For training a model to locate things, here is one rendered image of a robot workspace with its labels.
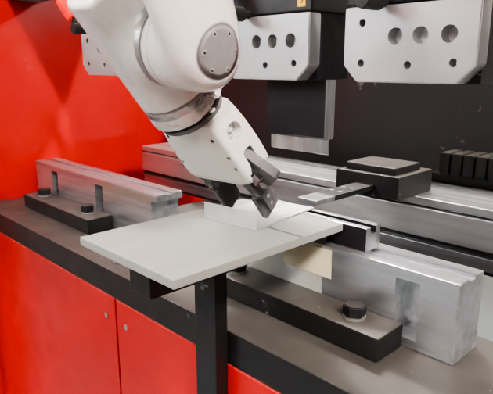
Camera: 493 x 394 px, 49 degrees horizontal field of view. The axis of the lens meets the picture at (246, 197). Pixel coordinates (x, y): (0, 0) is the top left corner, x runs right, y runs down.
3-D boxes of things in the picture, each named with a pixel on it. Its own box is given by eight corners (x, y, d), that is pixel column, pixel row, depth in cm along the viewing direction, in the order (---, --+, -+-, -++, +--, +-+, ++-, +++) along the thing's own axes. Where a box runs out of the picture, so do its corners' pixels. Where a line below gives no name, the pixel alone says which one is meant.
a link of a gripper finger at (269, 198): (275, 167, 62) (294, 202, 67) (253, 164, 64) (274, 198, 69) (262, 188, 61) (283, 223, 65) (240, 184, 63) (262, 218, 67)
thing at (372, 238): (250, 219, 80) (250, 199, 79) (264, 215, 82) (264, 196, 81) (365, 252, 66) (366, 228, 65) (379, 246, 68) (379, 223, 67)
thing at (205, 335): (137, 426, 64) (127, 256, 59) (228, 378, 73) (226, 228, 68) (156, 442, 61) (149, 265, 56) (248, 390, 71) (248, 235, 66)
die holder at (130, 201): (38, 198, 131) (34, 160, 129) (62, 195, 135) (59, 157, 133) (157, 246, 96) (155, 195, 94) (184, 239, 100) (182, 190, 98)
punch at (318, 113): (266, 147, 75) (267, 78, 73) (276, 146, 77) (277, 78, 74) (323, 155, 68) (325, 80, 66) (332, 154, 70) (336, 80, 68)
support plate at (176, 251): (80, 245, 62) (79, 237, 62) (243, 205, 80) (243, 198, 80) (174, 290, 50) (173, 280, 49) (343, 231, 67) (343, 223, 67)
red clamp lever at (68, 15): (53, -7, 97) (76, 27, 93) (74, -6, 100) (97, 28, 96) (51, 1, 98) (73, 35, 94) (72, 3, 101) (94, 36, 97)
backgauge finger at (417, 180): (275, 204, 82) (276, 172, 81) (370, 180, 100) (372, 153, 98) (340, 220, 74) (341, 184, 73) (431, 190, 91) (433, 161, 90)
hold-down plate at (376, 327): (201, 285, 79) (200, 266, 79) (228, 276, 83) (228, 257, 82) (376, 364, 59) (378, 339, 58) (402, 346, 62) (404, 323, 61)
